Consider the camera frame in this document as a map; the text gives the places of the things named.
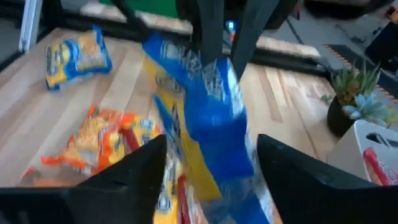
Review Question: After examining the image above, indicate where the red Maruchan ramen pack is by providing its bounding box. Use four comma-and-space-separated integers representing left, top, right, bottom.
363, 147, 398, 187

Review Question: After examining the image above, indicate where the blue Maruchan ramen pack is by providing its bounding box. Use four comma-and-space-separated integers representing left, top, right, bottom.
45, 24, 113, 91
141, 30, 282, 224

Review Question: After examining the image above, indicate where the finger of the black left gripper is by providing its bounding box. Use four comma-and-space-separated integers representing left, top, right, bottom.
231, 0, 280, 80
195, 0, 225, 67

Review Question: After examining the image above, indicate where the black equipment case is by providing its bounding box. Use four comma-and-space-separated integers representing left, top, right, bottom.
365, 21, 398, 72

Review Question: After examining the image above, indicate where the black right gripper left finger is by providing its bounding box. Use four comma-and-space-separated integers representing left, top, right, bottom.
66, 134, 169, 224

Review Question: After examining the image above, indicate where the white plastic bin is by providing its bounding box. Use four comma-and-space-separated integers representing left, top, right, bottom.
326, 119, 398, 187

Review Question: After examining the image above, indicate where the black hazard stripe floor mat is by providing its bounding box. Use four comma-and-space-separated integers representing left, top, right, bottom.
323, 43, 398, 103

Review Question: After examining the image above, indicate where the white post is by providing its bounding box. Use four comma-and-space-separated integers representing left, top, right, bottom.
18, 0, 44, 52

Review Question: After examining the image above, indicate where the green board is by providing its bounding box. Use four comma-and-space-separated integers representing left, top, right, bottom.
99, 0, 178, 19

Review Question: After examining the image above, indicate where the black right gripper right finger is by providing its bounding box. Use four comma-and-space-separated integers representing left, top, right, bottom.
256, 134, 376, 224

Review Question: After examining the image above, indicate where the orange Maruchan chicken ramen pack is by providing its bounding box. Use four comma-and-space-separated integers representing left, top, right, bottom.
40, 104, 164, 178

